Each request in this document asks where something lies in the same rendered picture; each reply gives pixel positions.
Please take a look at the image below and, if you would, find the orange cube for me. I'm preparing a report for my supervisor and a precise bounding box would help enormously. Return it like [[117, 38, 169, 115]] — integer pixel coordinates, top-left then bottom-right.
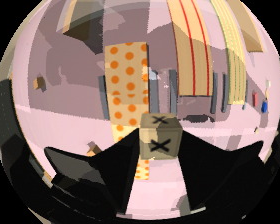
[[87, 145, 103, 157], [34, 76, 44, 89]]

